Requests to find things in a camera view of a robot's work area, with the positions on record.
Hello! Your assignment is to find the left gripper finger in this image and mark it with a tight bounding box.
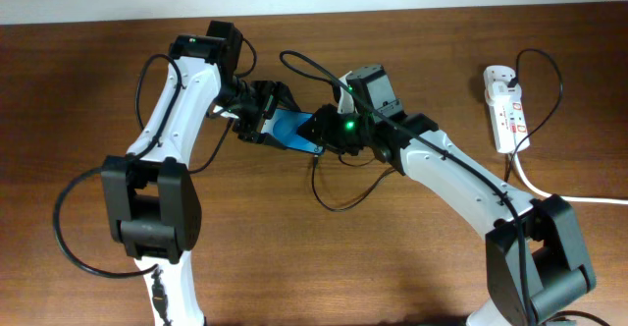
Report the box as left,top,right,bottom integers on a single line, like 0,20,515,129
275,82,301,112
239,132,287,149

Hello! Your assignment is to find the blue Galaxy smartphone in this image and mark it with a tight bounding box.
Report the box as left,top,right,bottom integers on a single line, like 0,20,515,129
261,109,324,155

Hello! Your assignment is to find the black charger cable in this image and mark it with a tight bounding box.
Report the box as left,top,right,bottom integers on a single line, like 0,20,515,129
310,48,564,213

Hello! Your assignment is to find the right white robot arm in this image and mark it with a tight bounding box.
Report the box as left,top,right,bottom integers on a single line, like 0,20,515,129
297,65,597,325

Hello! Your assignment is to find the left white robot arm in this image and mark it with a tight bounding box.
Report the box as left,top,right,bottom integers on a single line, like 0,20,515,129
101,21,299,325

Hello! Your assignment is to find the white power strip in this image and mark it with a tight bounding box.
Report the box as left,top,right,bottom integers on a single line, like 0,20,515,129
483,65,530,154

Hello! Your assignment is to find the white power cord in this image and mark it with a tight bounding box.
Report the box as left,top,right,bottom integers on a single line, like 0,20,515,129
511,149,628,206

